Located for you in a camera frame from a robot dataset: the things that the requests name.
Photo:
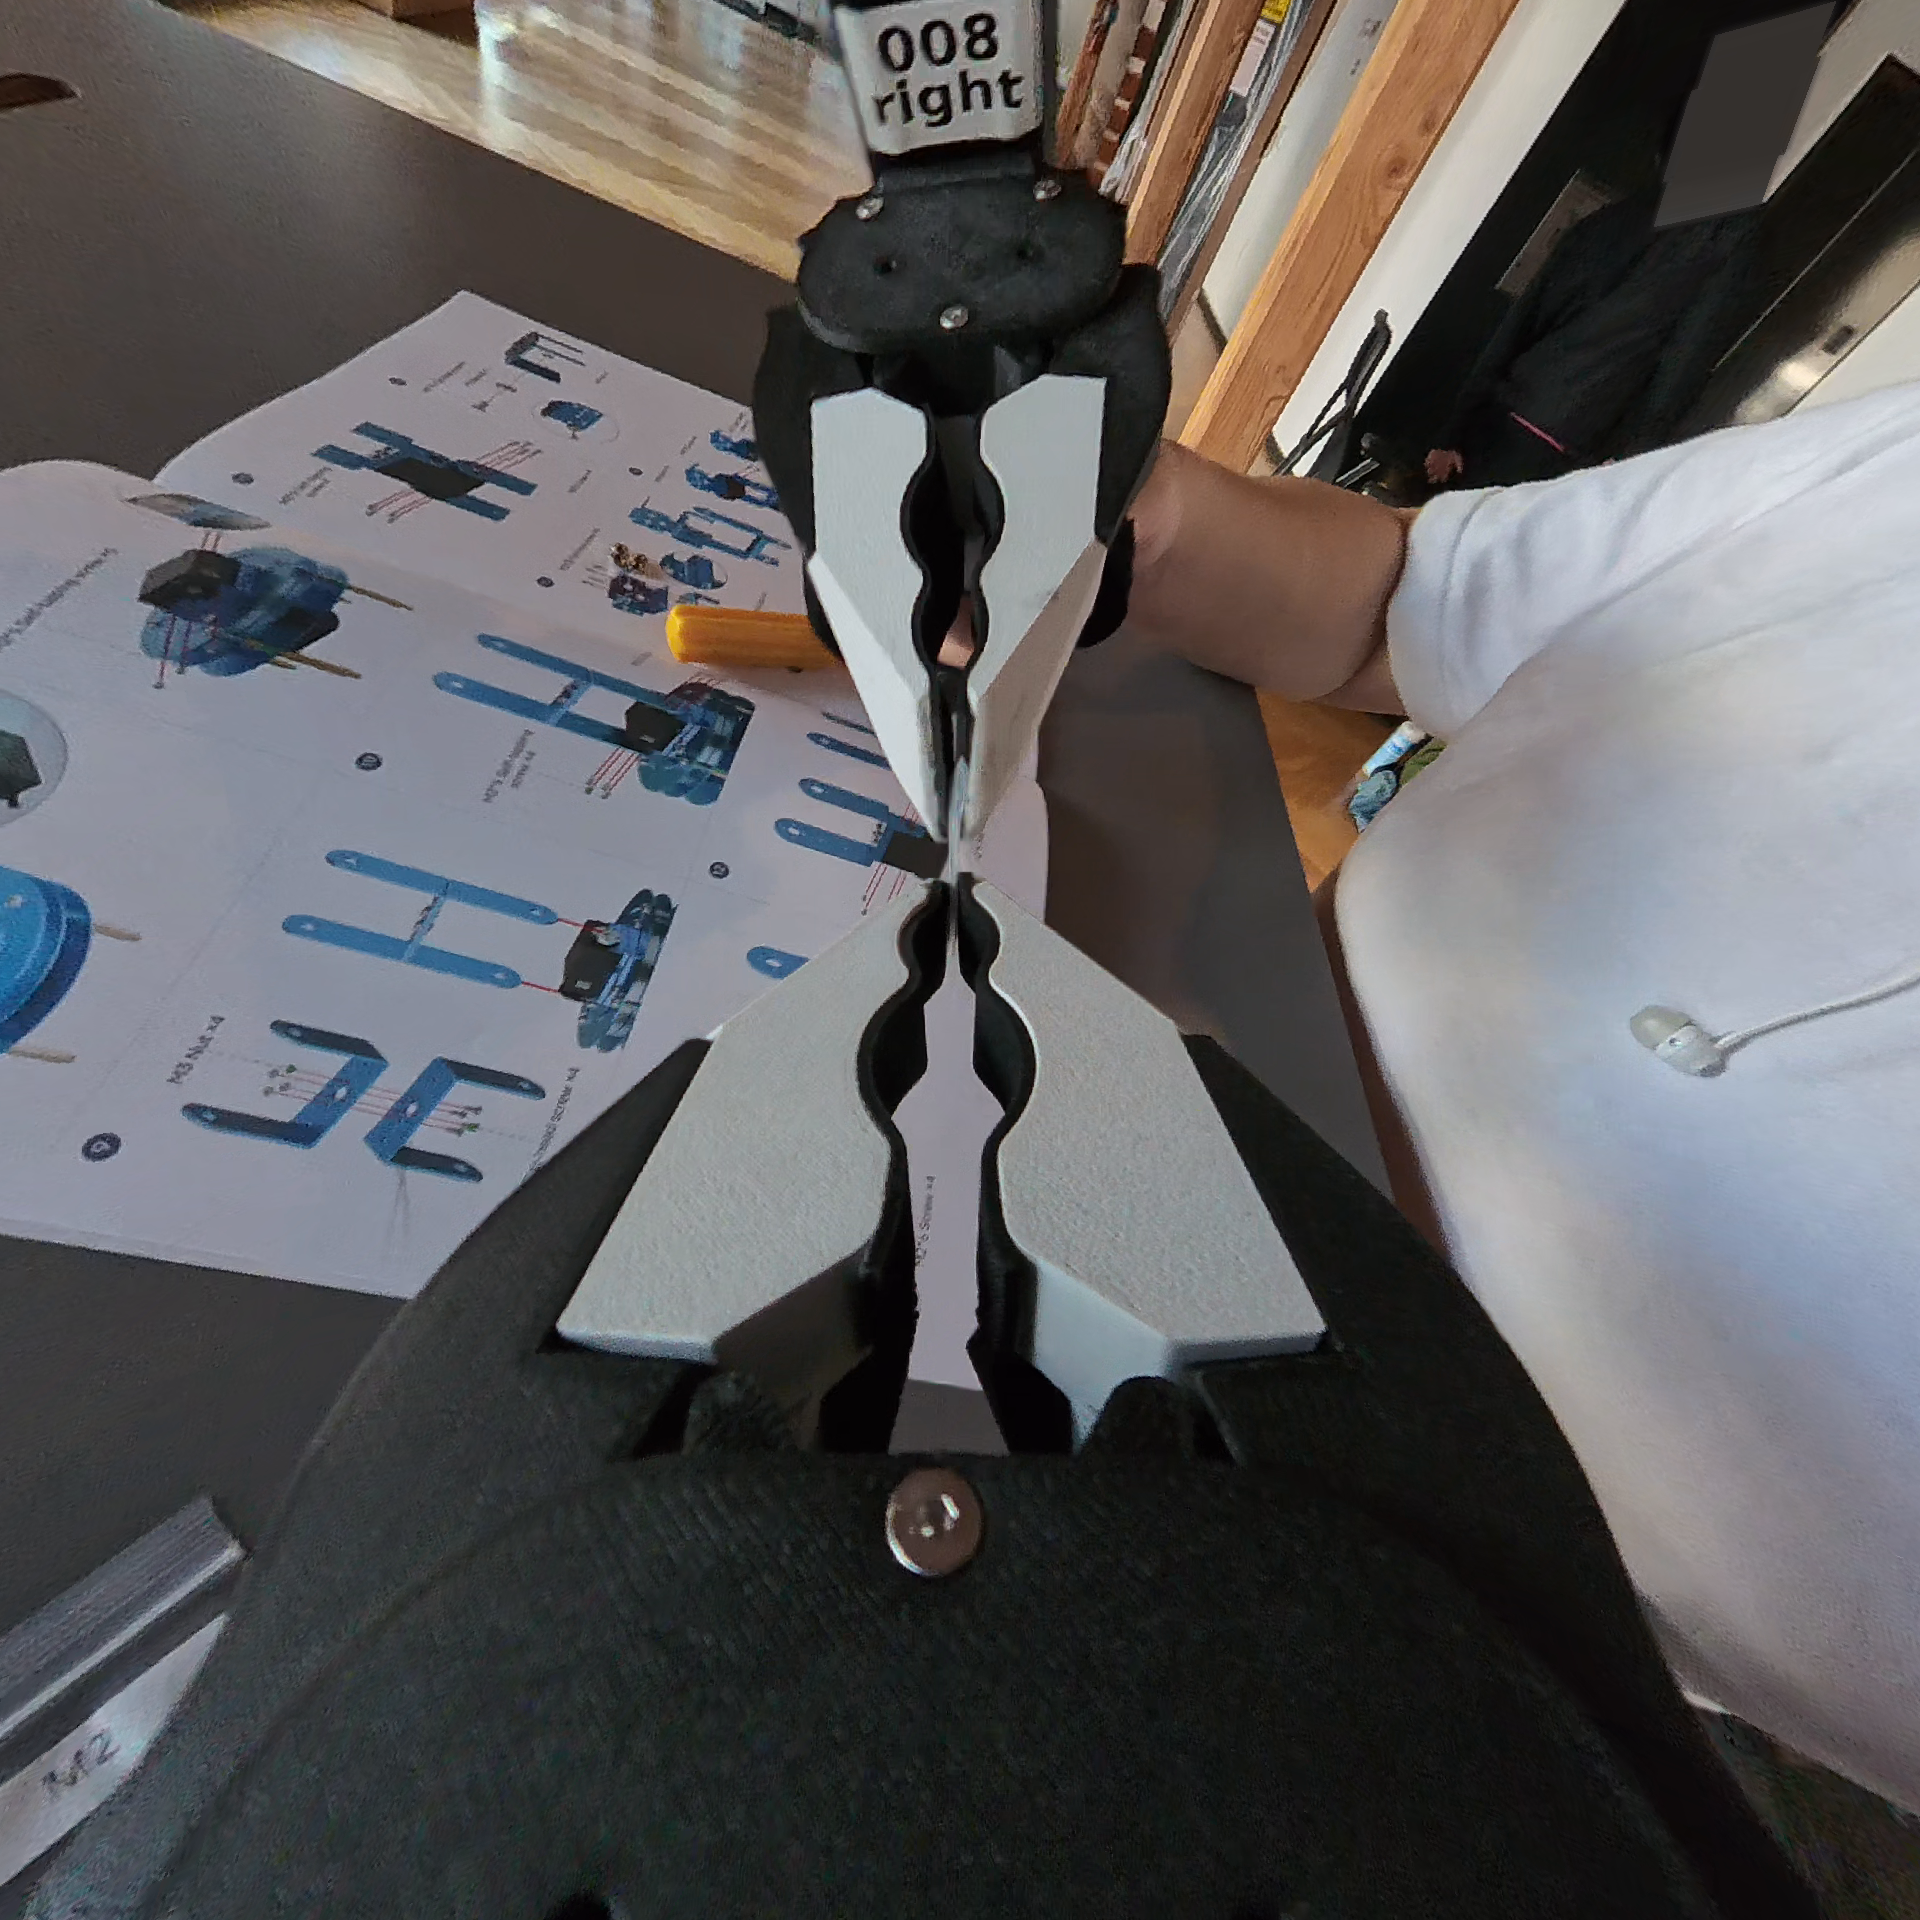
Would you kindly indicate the wooden pillar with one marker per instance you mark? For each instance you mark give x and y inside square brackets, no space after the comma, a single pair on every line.
[1348,225]

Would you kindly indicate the person in white shirt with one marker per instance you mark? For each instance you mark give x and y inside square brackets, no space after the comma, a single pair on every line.
[1651,750]

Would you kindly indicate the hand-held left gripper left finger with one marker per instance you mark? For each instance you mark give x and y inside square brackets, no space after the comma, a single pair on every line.
[733,1186]

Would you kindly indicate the person's right hand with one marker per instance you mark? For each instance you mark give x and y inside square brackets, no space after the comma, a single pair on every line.
[962,627]

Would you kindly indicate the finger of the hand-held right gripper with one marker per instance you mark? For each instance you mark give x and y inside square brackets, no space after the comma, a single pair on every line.
[862,541]
[1050,525]

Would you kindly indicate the person's right forearm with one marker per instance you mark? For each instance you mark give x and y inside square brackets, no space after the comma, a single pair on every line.
[1289,587]

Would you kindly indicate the dark cloth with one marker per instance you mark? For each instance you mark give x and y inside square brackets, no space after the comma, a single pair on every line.
[1589,330]

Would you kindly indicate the printed assembly manual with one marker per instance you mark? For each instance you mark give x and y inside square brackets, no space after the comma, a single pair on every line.
[493,810]

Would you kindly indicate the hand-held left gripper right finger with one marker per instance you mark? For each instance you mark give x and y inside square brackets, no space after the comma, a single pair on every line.
[1155,1202]

